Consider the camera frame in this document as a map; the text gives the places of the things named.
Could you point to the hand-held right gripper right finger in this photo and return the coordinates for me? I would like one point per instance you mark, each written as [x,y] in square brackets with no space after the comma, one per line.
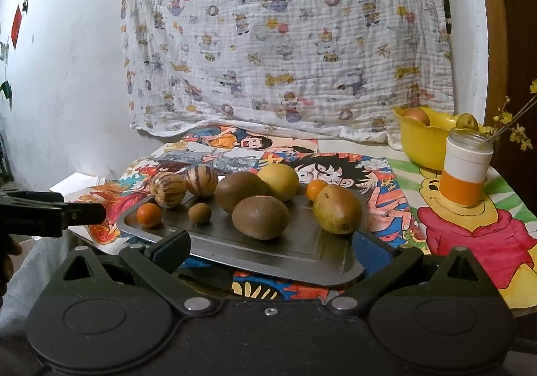
[371,254]

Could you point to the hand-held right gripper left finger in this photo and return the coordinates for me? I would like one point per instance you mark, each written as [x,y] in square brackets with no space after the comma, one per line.
[170,250]

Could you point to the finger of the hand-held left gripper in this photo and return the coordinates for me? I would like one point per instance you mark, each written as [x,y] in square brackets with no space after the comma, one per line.
[50,214]

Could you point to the small orange tangerine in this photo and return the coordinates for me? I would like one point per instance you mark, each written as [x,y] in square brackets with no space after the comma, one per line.
[315,190]
[149,215]

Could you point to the small brown kiwi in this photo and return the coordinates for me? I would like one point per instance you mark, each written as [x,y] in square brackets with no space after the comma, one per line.
[199,213]

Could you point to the yellow-green mango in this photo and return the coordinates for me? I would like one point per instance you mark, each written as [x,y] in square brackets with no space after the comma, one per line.
[337,209]

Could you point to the striped brown round fruit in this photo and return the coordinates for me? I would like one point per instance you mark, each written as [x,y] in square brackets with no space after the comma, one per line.
[202,180]
[168,190]

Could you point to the grey metal tray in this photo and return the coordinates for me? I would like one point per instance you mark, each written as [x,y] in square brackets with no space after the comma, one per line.
[293,254]

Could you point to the large brown kiwi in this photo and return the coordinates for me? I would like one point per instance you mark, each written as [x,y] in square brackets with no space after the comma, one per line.
[239,191]
[261,218]

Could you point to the large yellow lemon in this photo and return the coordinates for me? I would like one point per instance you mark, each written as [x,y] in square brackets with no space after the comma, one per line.
[280,181]

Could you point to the person's left hand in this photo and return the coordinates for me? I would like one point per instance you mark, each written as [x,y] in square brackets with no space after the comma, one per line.
[13,249]

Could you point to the blue poster with yellow letters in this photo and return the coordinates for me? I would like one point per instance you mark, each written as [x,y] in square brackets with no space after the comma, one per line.
[251,288]

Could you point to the black haired figure poster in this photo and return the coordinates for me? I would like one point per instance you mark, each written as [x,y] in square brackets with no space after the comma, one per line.
[335,170]

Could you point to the yellow bear poster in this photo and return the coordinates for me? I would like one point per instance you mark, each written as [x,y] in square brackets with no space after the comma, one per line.
[474,229]

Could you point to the yellow plastic bowl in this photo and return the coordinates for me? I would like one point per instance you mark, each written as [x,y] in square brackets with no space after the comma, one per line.
[423,145]

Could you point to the orange clothed figure poster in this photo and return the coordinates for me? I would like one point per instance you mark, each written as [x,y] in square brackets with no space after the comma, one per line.
[226,139]

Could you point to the white and orange jar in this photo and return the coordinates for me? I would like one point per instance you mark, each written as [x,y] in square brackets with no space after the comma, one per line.
[465,170]

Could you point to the red apple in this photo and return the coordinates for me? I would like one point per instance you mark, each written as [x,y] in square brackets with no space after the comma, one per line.
[417,116]

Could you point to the small yellow pear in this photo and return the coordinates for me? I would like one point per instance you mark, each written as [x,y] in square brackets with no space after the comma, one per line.
[467,121]

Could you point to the yellow flower twigs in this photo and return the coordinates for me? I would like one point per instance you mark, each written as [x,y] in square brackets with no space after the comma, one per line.
[514,120]

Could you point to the white printed blanket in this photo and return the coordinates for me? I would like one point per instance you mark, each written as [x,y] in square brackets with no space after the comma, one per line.
[293,23]

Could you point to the red wall sticker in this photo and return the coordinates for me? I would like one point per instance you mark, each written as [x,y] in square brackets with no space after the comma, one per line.
[17,25]

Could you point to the brown wooden door frame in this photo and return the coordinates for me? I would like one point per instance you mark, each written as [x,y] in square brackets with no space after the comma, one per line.
[507,23]

